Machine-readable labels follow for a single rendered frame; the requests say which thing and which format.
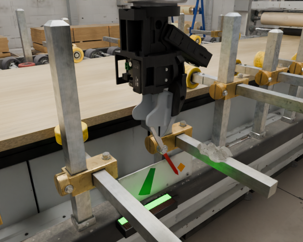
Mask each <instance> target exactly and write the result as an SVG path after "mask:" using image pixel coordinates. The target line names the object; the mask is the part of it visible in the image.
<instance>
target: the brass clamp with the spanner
mask: <svg viewBox="0 0 303 242"><path fill-rule="evenodd" d="M179 124H180V122H178V123H175V124H173V125H172V133H170V134H167V135H165V136H163V137H161V139H162V142H163V144H165V145H167V147H168V151H167V152H169V151H171V150H174V149H176V148H178V147H177V146H176V136H178V135H181V134H186V135H188V136H189V137H191V138H192V127H191V126H189V125H187V126H186V127H181V126H179ZM145 146H146V149H147V150H148V152H149V153H151V154H155V153H159V152H158V151H157V146H158V144H157V142H156V141H155V139H154V137H153V135H152V133H151V132H150V136H147V137H146V138H145ZM159 154H160V153H159Z"/></svg>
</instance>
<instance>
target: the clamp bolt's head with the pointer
mask: <svg viewBox="0 0 303 242"><path fill-rule="evenodd" d="M158 148H159V146H157V151H158ZM166 151H167V148H166V146H165V147H163V149H162V153H165V152H166ZM163 156H164V157H165V159H166V160H167V162H168V163H169V165H170V166H171V168H172V169H173V171H174V173H175V174H177V175H178V170H177V169H176V167H175V166H174V164H173V162H172V161H171V159H170V158H169V156H168V155H167V153H165V154H163Z"/></svg>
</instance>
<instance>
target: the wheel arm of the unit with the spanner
mask: <svg viewBox="0 0 303 242"><path fill-rule="evenodd" d="M141 127H142V128H144V129H146V130H147V131H149V132H151V131H150V129H149V127H148V126H147V125H146V121H145V120H141ZM200 143H201V142H199V141H197V140H195V139H193V138H191V137H189V136H188V135H186V134H181V135H178V136H176V146H177V147H178V148H180V149H182V150H184V151H185V152H187V153H189V154H191V155H192V156H194V157H196V158H197V159H199V160H201V161H203V162H204V163H206V164H208V165H210V166H211V167H213V168H215V169H217V170H218V171H220V172H222V173H224V174H225V175H227V176H229V177H231V178H233V179H234V180H236V181H238V182H240V183H241V184H243V185H245V186H247V187H248V188H250V189H252V190H254V191H255V192H257V193H259V194H261V195H262V196H264V197H266V198H269V197H270V196H272V195H273V194H274V193H275V192H276V188H277V184H278V181H276V180H274V179H273V178H271V177H269V176H267V175H265V174H263V173H261V172H259V171H257V170H255V169H253V168H251V167H249V166H247V165H245V164H243V163H241V162H239V161H237V160H235V159H233V158H231V157H229V156H227V157H226V158H227V161H226V162H219V163H215V162H213V161H212V160H210V158H209V157H208V156H207V155H203V154H201V153H200V151H199V150H198V148H197V146H198V144H200Z"/></svg>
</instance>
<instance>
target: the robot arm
mask: <svg viewBox="0 0 303 242"><path fill-rule="evenodd" d="M187 1H188V0H123V2H124V3H133V6H130V9H119V30H120V50H119V51H115V52H114V58H115V75H116V84H117V85H119V84H124V83H128V85H129V86H130V87H133V91H134V92H136V93H138V94H142V100H141V102H140V103H139V104H138V105H137V106H136V107H134V108H133V110H132V116H133V118H134V119H135V120H146V125H147V126H149V127H154V129H155V131H156V133H157V136H159V137H163V136H165V135H166V134H167V132H168V131H169V130H170V128H171V127H172V125H173V123H174V122H175V120H176V118H177V115H178V114H179V113H180V111H181V108H182V106H183V104H184V101H185V98H186V93H187V84H186V78H187V74H186V73H185V65H184V62H186V63H188V64H189V65H191V66H195V67H200V66H201V67H205V68H207V66H208V64H209V62H210V60H211V57H212V53H210V52H209V51H208V50H207V49H206V48H205V47H203V46H202V45H200V44H198V43H197V42H196V41H194V40H193V39H192V38H190V37H189V36H188V35H186V34H185V33H184V32H182V31H181V30H180V29H178V28H177V27H176V26H174V25H173V24H168V17H172V16H180V6H177V3H186V2H187ZM120 60H126V62H125V69H126V73H122V76H121V77H119V74H118V61H120ZM165 88H168V91H166V90H164V89H165Z"/></svg>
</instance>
